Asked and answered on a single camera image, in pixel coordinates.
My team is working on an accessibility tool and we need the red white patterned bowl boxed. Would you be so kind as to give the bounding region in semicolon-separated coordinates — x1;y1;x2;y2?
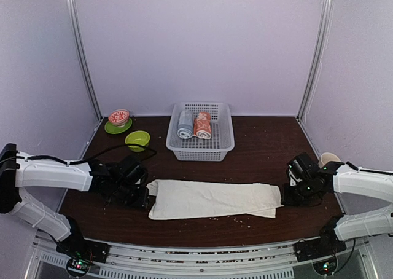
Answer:
108;109;130;127

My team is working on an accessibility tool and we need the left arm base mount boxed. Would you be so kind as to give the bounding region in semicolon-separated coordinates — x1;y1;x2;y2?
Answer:
54;217;110;278

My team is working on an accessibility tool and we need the green plastic plate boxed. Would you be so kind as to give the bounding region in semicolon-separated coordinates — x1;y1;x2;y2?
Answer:
104;118;133;135

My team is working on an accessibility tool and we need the aluminium frame post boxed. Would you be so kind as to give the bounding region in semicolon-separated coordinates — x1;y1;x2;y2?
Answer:
66;0;103;121
297;0;333;123

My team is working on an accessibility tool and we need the cream white towel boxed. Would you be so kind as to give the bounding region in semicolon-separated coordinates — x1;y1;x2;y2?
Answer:
147;179;283;220

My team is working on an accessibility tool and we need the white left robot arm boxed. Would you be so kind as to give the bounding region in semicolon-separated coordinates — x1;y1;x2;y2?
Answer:
1;143;149;257

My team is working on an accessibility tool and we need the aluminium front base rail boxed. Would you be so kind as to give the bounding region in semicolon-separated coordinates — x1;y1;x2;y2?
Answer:
22;232;380;278

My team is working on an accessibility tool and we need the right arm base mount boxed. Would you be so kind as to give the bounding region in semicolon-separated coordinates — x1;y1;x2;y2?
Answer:
294;216;347;277

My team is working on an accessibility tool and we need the right aluminium frame post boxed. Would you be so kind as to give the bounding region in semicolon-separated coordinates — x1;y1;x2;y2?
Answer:
297;0;333;123

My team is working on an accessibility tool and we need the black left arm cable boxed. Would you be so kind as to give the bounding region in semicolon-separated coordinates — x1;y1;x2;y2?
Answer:
18;146;157;166

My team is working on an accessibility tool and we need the green plastic bowl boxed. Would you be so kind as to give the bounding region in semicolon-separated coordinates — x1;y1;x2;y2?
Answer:
125;130;150;152

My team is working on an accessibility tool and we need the white perforated plastic basket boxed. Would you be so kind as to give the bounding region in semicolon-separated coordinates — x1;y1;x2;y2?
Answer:
166;102;235;162

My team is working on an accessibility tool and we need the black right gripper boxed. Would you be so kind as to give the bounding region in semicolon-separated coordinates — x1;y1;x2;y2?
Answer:
281;178;314;206

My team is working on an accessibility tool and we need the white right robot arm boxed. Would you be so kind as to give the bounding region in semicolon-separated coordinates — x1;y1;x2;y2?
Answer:
282;152;392;256

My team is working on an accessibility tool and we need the left aluminium frame post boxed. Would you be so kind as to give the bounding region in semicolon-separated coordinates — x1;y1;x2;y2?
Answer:
66;0;103;121

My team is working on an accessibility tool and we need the cream patterned cup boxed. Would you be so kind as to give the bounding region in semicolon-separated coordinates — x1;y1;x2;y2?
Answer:
319;152;341;168

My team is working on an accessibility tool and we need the orange bunny pattern towel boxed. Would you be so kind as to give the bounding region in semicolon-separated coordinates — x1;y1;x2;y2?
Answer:
193;111;212;140

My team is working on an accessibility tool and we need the rolled light blue towel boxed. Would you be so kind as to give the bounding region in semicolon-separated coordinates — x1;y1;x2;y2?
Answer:
177;109;194;140

